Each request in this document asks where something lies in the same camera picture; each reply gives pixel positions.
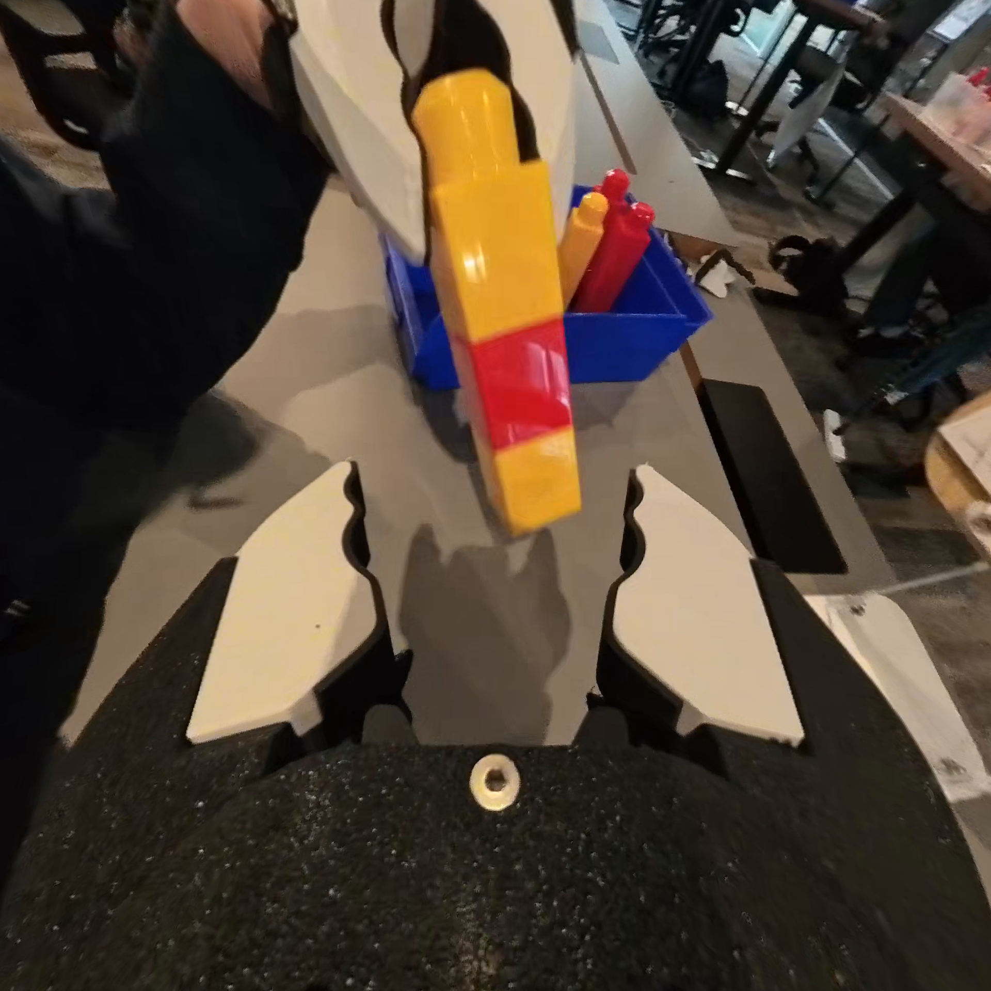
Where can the red mega block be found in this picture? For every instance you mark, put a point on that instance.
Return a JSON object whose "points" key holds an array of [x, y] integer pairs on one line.
{"points": [[614, 184], [519, 379], [615, 263]]}

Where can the white table with brown edge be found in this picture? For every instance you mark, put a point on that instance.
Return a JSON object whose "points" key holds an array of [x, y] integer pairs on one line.
{"points": [[642, 116]]}

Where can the person's left forearm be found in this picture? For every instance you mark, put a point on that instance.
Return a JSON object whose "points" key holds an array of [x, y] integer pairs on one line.
{"points": [[193, 232]]}

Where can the yellow mega block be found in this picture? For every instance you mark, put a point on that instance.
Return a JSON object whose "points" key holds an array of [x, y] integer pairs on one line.
{"points": [[581, 248], [538, 480], [495, 248]]}

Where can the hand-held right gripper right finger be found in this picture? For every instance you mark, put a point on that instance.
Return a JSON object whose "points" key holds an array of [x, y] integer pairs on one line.
{"points": [[697, 619]]}

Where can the clear plastic container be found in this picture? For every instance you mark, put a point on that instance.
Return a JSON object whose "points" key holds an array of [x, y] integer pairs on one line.
{"points": [[956, 101]]}

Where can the wooden table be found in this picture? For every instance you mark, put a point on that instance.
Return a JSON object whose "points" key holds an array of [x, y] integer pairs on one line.
{"points": [[952, 155]]}

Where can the blue plastic bin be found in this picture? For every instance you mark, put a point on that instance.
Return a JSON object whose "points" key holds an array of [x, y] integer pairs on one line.
{"points": [[619, 341]]}

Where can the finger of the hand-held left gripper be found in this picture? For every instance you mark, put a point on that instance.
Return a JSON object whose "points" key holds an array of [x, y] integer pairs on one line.
{"points": [[563, 62], [348, 101]]}

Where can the person's black jacket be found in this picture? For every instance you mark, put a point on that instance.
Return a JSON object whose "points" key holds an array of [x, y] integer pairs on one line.
{"points": [[46, 503]]}

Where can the person's left hand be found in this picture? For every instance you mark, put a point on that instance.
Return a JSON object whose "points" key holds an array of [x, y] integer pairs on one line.
{"points": [[224, 39]]}

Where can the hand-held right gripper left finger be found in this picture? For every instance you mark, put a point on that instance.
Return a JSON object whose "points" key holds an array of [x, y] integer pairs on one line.
{"points": [[286, 611]]}

